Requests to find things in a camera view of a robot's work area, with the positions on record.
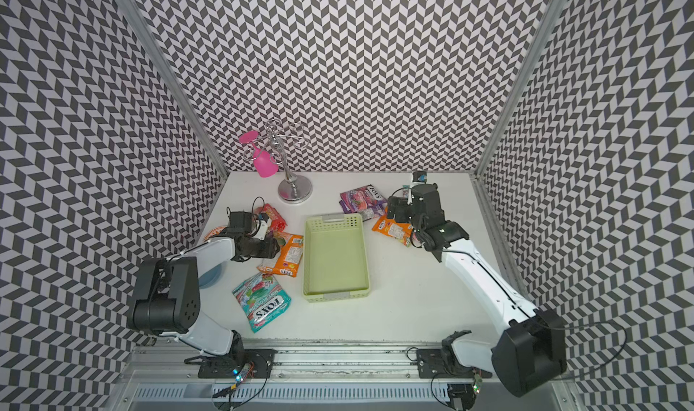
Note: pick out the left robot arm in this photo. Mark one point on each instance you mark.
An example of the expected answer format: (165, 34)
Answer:
(166, 299)

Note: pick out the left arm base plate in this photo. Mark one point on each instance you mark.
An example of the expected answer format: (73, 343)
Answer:
(227, 368)

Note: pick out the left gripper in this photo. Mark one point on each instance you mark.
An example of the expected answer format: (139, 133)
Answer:
(269, 248)

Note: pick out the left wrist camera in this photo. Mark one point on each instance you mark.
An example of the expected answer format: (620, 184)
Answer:
(263, 227)

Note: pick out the orange patterned bowl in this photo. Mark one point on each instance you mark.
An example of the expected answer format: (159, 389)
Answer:
(214, 233)

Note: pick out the chrome glass holder stand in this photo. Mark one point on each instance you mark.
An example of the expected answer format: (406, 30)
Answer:
(295, 188)

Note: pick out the red candy bag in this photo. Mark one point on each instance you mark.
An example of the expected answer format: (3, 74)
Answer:
(277, 222)

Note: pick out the light green plastic basket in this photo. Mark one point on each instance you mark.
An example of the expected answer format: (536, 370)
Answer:
(335, 258)

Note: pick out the pink plastic wine glass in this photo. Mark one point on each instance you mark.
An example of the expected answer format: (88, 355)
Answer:
(263, 163)

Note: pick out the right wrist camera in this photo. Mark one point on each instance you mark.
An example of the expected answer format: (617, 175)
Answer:
(420, 179)

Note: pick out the teal candy bag front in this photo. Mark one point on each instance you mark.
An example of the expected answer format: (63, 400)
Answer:
(263, 299)

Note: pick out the aluminium front rail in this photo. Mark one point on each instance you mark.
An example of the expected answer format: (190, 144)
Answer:
(304, 361)

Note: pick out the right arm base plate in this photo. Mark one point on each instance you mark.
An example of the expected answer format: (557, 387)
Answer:
(430, 362)

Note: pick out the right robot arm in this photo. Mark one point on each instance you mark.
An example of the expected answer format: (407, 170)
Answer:
(527, 347)

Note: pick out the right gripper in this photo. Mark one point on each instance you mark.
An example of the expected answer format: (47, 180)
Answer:
(402, 206)

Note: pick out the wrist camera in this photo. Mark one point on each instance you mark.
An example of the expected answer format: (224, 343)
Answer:
(420, 179)
(263, 227)

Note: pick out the orange candy bag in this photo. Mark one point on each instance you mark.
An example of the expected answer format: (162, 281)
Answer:
(390, 228)
(289, 258)

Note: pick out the purple candy bag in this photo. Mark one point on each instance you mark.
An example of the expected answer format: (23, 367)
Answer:
(365, 201)

